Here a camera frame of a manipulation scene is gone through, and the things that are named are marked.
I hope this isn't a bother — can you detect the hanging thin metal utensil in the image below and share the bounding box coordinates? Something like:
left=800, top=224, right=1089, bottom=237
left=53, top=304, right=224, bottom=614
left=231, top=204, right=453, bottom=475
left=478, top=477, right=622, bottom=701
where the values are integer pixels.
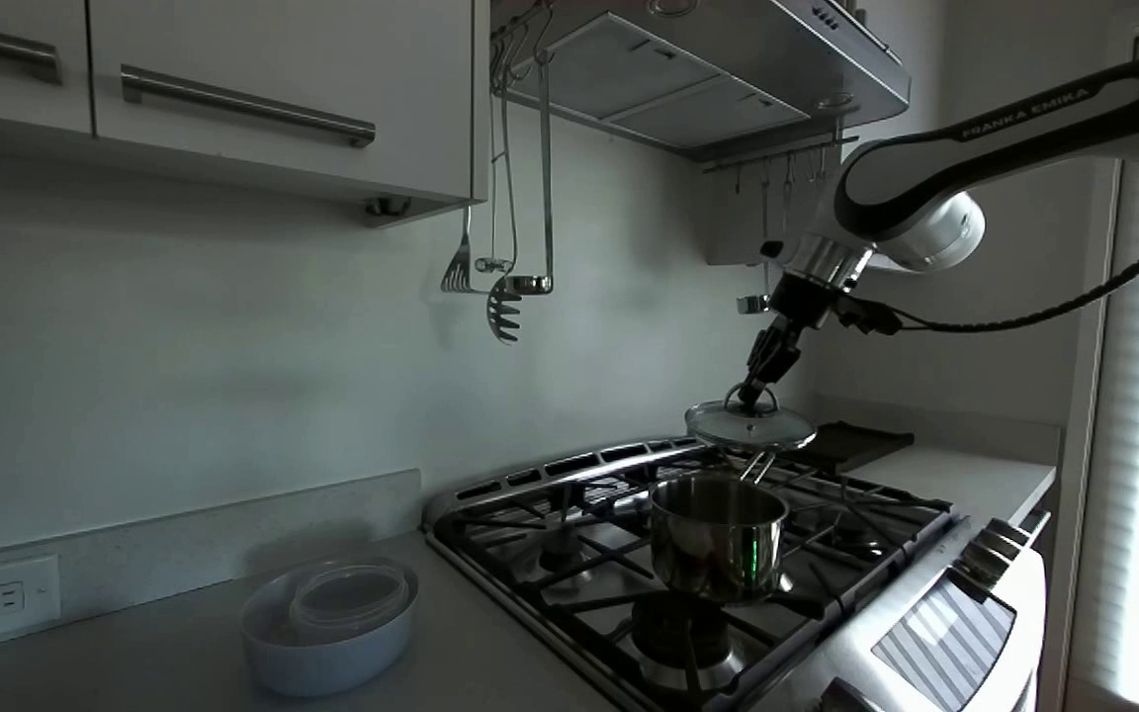
left=469, top=75, right=522, bottom=276

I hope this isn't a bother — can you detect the stainless steel gas range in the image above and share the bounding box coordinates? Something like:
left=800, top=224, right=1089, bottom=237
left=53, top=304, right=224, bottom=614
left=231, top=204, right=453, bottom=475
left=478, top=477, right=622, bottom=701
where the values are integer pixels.
left=414, top=431, right=1058, bottom=712

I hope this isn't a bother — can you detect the silver range knob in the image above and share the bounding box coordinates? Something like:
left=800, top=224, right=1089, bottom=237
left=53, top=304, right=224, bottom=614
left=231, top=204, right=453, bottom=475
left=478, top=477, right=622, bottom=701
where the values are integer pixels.
left=977, top=535, right=1019, bottom=577
left=997, top=515, right=1044, bottom=555
left=957, top=559, right=1004, bottom=602

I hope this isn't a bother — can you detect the black gas burner cap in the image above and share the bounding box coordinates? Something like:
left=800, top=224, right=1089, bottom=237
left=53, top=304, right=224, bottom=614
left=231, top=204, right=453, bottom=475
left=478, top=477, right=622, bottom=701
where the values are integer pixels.
left=532, top=520, right=596, bottom=577
left=625, top=589, right=747, bottom=701

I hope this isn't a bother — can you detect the small under-cabinet fixture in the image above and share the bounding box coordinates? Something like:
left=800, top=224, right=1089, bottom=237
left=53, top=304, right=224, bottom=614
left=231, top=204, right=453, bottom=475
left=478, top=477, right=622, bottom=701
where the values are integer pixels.
left=361, top=192, right=414, bottom=224

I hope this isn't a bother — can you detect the round glass pot lid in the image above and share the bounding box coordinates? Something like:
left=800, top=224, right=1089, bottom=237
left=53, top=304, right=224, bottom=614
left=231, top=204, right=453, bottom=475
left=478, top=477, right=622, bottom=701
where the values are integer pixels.
left=679, top=395, right=823, bottom=460

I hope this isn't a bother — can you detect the silver cabinet bar handle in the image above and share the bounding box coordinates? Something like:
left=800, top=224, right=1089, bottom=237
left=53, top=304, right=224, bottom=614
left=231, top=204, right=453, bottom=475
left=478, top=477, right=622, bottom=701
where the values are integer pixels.
left=115, top=63, right=381, bottom=151
left=0, top=13, right=68, bottom=85

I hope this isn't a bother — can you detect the black cast iron stove grate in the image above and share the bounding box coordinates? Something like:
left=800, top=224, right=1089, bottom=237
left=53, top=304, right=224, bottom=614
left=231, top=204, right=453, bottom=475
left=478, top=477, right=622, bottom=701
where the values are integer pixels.
left=622, top=436, right=966, bottom=547
left=424, top=469, right=862, bottom=709
left=527, top=450, right=925, bottom=603

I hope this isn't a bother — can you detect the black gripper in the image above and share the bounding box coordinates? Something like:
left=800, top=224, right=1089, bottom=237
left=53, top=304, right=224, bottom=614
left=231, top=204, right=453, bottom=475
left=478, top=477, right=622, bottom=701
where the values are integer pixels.
left=726, top=270, right=849, bottom=415

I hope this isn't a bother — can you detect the white round bowl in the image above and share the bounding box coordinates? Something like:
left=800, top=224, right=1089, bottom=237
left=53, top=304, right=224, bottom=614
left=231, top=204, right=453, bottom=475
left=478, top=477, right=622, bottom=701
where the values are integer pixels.
left=242, top=549, right=424, bottom=702

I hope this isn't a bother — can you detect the hanging pasta server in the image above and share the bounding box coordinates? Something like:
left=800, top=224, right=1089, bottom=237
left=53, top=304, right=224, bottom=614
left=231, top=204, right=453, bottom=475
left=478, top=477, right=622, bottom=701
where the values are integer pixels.
left=481, top=51, right=561, bottom=344

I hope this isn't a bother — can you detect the black robot wrist cable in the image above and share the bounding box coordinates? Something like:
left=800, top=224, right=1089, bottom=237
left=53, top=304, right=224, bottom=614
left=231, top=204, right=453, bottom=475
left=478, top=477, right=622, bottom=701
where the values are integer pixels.
left=877, top=208, right=1139, bottom=336

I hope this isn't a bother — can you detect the hanging triangular metal turner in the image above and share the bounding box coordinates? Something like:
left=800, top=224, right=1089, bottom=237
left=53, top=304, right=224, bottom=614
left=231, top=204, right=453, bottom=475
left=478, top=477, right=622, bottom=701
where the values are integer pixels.
left=438, top=90, right=481, bottom=297

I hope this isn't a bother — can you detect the small white dish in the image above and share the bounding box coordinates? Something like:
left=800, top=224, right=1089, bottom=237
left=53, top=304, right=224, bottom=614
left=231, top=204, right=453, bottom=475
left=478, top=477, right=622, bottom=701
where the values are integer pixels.
left=283, top=559, right=413, bottom=642

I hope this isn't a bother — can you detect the stainless range hood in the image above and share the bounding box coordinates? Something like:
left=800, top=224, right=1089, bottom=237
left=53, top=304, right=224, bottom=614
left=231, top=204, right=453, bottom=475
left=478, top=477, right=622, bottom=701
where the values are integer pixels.
left=488, top=0, right=917, bottom=166

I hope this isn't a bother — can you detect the silver steel pot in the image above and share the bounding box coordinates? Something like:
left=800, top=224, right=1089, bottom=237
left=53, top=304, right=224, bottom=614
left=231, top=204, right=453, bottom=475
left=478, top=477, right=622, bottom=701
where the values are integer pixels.
left=649, top=446, right=794, bottom=614

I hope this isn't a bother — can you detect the white cabinet door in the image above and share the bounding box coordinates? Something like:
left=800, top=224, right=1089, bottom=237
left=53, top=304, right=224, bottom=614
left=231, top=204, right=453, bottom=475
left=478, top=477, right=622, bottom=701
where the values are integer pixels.
left=0, top=0, right=94, bottom=137
left=87, top=0, right=481, bottom=204

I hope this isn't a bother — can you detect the metal wall rail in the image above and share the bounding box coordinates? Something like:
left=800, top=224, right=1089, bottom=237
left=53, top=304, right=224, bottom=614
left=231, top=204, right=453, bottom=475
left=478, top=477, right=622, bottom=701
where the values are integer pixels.
left=695, top=129, right=862, bottom=179

